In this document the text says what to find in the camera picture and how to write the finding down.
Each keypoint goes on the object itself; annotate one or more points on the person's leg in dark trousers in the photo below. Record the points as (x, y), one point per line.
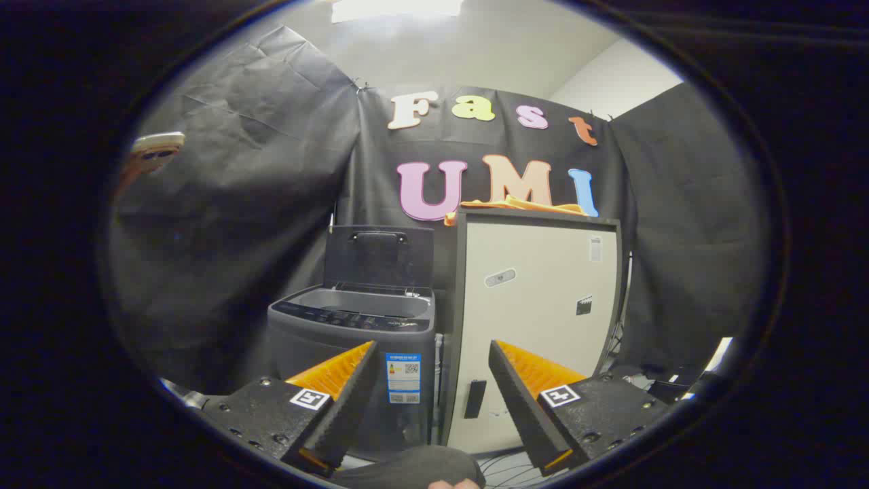
(407, 468)

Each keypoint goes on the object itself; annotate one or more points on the ceiling light panel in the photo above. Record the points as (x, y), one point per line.
(397, 8)

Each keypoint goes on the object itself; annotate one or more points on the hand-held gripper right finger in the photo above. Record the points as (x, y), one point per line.
(519, 401)

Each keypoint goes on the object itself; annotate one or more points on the yellow orange garment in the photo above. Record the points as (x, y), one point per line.
(516, 204)

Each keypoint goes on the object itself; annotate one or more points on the beige cabinet with dark frame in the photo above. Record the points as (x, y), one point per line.
(536, 305)

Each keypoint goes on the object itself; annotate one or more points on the beige smartphone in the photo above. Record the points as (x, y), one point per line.
(159, 149)

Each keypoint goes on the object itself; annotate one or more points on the grey washing machine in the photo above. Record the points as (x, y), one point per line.
(319, 353)

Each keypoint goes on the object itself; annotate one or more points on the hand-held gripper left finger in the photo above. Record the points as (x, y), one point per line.
(346, 401)

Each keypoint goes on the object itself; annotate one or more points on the black box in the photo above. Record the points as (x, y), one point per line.
(669, 388)

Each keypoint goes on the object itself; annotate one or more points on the black backdrop cloth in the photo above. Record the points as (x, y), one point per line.
(258, 204)

